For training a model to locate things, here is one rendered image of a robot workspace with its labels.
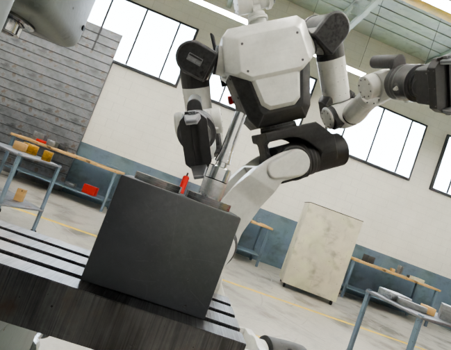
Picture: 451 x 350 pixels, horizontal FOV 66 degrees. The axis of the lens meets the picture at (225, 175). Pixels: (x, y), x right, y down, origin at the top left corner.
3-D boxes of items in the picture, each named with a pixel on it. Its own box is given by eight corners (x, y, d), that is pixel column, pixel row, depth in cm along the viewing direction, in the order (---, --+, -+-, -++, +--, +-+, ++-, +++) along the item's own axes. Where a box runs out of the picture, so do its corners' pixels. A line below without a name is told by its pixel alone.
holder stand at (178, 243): (96, 262, 69) (133, 169, 70) (199, 296, 72) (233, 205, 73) (79, 280, 57) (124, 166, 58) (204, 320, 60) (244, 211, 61)
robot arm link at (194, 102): (180, 149, 83) (183, 138, 94) (224, 144, 83) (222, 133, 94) (173, 102, 79) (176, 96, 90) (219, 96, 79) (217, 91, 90)
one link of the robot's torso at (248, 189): (202, 264, 116) (295, 169, 124) (215, 282, 99) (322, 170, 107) (171, 233, 113) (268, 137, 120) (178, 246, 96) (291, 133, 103)
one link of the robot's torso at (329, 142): (332, 165, 125) (322, 117, 123) (354, 165, 113) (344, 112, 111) (261, 184, 118) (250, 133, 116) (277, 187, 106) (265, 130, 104)
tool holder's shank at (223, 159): (231, 171, 66) (251, 117, 67) (219, 165, 64) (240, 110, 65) (222, 169, 69) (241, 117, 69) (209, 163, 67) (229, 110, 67)
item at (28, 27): (-2, 21, 68) (-1, 17, 68) (41, 38, 69) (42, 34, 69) (-29, -3, 59) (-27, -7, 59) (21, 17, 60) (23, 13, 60)
